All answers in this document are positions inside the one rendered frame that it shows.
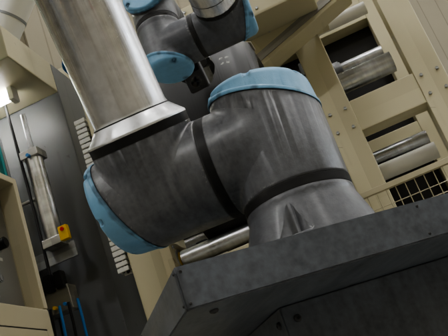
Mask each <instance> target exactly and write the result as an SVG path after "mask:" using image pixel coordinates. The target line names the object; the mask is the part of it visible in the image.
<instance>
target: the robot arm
mask: <svg viewBox="0 0 448 336"><path fill-rule="evenodd" d="M189 2H190V4H191V6H192V8H193V11H194V12H192V13H190V14H188V15H186V16H185V15H184V13H183V12H182V10H181V9H180V8H179V6H178V5H177V4H176V2H175V0H123V2H122V0H35V3H36V5H37V7H38V9H39V12H40V14H41V16H42V18H43V20H44V22H45V24H46V26H47V29H48V31H49V33H50V36H51V38H52V40H53V42H54V44H55V46H56V48H57V50H58V53H59V55H60V57H61V59H62V62H63V64H64V66H65V68H66V70H67V72H68V74H69V77H70V79H71V81H72V83H73V86H74V88H75V90H76V92H77V94H78V96H79V98H80V100H81V103H82V105H83V107H84V110H85V112H86V114H87V116H88V118H89V120H90V122H91V125H92V127H93V129H94V134H93V138H92V141H91V144H90V146H89V149H88V152H89V154H90V156H91V158H92V160H93V164H91V165H90V166H89V167H88V168H87V169H86V171H85V173H84V176H83V178H84V182H83V186H84V191H85V196H86V198H87V202H88V204H89V207H90V209H91V211H92V213H93V215H94V217H95V219H96V220H98V222H99V224H100V227H101V229H102V230H103V232H104V233H105V234H106V236H108V238H109V239H110V240H111V241H112V242H113V243H114V244H115V245H116V246H118V248H120V249H122V250H124V251H125V252H128V253H131V254H136V255H138V254H143V253H147V252H150V251H153V250H156V249H163V248H166V247H168V246H169V245H171V244H173V243H176V242H178V241H181V240H183V239H186V238H188V237H191V236H193V235H196V234H198V233H200V232H203V231H206V230H208V229H210V228H213V227H216V226H218V225H220V224H222V223H225V222H228V221H230V220H232V219H235V218H237V217H240V216H242V215H245V217H246V220H247V223H248V226H249V247H252V246H255V245H259V244H262V243H266V242H270V241H274V240H277V239H281V238H284V237H288V236H292V235H296V234H299V233H303V232H306V231H310V230H314V229H318V228H321V227H325V226H328V225H332V224H336V223H340V222H343V221H347V220H350V219H354V218H358V217H362V216H365V215H369V214H372V213H375V212H374V210H373V209H372V208H371V207H370V205H369V204H368V203H367V202H366V201H365V200H364V198H362V196H360V194H359V193H358V192H357V191H356V189H355V187H354V185H353V182H352V180H351V177H350V175H349V172H348V170H347V168H346V165H345V162H344V160H343V158H342V156H341V153H340V150H339V148H338V146H337V143H336V141H335V138H334V136H333V133H332V131H331V128H330V126H329V124H328V121H327V118H326V116H325V114H324V111H323V109H322V104H321V102H320V100H319V98H318V97H317V96H316V94H315V92H314V90H313V88H312V86H311V84H310V82H309V81H308V80H307V78H306V77H305V76H304V75H302V74H301V73H299V72H297V71H294V70H291V69H288V68H284V67H263V68H258V69H252V70H249V71H248V72H247V73H239V74H237V75H234V76H232V77H230V78H228V79H227V80H225V81H224V82H222V83H220V84H219V85H218V86H217V87H216V88H214V90H213V91H212V92H211V94H210V98H209V99H208V104H207V108H208V110H209V112H210V114H208V115H205V116H203V117H201V118H198V119H196V120H194V121H191V120H190V118H189V116H188V114H187V112H186V110H185V108H184V107H182V106H179V105H177V104H174V103H172V102H170V101H168V100H167V99H166V98H165V96H164V94H163V92H162V90H161V88H160V86H159V83H166V84H171V83H178V82H181V81H182V82H184V83H186V84H187V86H188V88H189V90H190V92H191V93H197V92H199V91H201V90H202V89H204V88H206V87H208V86H210V84H211V82H212V80H213V76H214V72H215V65H214V62H213V60H212V58H211V55H214V54H216V53H218V52H220V51H222V50H224V49H226V48H228V47H231V46H233V45H235V44H238V43H240V42H242V41H246V40H247V39H248V38H250V37H252V36H254V35H256V34H257V32H258V30H259V28H258V25H257V22H256V19H255V16H254V14H253V10H252V8H251V5H250V2H249V0H189ZM127 12H128V13H130V14H131V16H132V18H133V22H134V25H135V29H134V27H133V25H132V22H131V20H130V18H129V16H128V14H127ZM135 30H136V32H137V33H136V32H135ZM158 82H159V83H158Z"/></svg>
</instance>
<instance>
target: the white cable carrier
mask: <svg viewBox="0 0 448 336"><path fill-rule="evenodd" d="M74 125H75V126H76V127H75V128H76V130H77V134H78V135H79V136H78V138H79V140H80V141H79V142H80V145H81V148H82V150H83V154H84V158H85V159H86V160H85V162H86V164H87V168H88V167H89V166H90V165H91V164H93V160H92V158H91V156H90V154H89V152H88V149H89V146H90V144H91V141H92V136H91V132H90V129H89V125H88V122H87V120H86V119H85V118H84V117H83V118H81V119H79V120H77V121H74ZM108 240H109V241H110V242H109V244H110V246H111V251H112V252H114V253H112V255H113V257H114V258H115V257H116V258H115V259H114V260H115V262H116V263H117V264H116V268H119V269H118V270H117V272H118V274H123V275H125V276H127V275H130V274H132V273H133V271H132V268H131V264H130V262H129V258H128V255H127V252H125V251H124V250H122V249H120V248H118V246H116V245H115V244H114V243H113V242H112V241H111V240H110V239H109V238H108Z"/></svg>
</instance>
